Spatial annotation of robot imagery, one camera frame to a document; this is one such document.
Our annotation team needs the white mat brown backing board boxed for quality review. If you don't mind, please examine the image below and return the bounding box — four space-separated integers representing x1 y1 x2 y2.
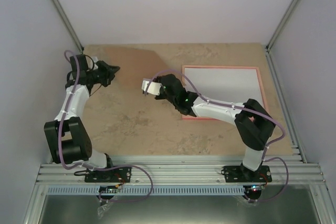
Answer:
105 46 168 89

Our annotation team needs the pink picture frame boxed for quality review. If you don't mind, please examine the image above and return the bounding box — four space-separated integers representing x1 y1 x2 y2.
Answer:
181 64 270 122

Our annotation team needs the sunset landscape photo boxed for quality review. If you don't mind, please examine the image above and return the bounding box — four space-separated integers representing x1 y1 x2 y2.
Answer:
184 67 265 119

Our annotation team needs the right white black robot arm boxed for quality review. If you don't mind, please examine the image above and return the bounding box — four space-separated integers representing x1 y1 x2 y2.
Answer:
143 74 275 182

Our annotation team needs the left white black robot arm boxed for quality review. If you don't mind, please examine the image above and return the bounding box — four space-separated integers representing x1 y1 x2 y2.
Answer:
44 50 120 182

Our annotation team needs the left circuit board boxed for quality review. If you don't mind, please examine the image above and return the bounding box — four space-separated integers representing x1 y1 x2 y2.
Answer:
98 184 122 194

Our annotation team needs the circuit board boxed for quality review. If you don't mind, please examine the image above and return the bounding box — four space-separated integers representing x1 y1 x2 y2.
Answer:
246 184 266 191
98 184 122 194

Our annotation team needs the right circuit board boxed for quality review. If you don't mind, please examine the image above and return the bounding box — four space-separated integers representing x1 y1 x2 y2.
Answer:
246 184 266 191

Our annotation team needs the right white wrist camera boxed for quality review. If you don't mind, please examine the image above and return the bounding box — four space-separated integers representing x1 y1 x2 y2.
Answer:
141 79 163 95

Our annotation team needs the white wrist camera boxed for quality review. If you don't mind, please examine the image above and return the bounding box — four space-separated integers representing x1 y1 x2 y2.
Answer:
88 56 98 70
141 79 163 95

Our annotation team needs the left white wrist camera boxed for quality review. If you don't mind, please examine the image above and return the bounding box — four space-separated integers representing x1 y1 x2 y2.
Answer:
88 56 98 70

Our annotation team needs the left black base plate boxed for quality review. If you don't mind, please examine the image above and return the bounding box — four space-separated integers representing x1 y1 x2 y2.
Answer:
84 167 131 184

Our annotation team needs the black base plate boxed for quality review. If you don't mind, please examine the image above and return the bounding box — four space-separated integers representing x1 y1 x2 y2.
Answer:
84 167 131 184
221 165 272 183

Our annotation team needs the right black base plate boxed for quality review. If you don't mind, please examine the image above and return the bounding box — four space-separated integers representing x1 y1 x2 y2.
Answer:
221 165 272 183

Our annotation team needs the left aluminium corner post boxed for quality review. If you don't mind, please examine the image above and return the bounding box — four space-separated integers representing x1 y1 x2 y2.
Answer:
51 0 84 52

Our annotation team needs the aluminium corner post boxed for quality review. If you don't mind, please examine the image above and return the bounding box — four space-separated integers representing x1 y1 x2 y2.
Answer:
51 0 84 52
265 0 301 54

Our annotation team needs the blue slotted cable duct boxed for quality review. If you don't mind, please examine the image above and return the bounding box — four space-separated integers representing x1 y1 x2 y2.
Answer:
47 185 245 196

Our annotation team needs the aluminium rail platform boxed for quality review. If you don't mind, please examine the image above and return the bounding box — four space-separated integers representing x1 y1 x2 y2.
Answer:
36 155 326 185

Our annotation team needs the right aluminium corner post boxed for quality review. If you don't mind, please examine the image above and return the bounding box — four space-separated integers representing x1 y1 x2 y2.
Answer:
265 0 301 54

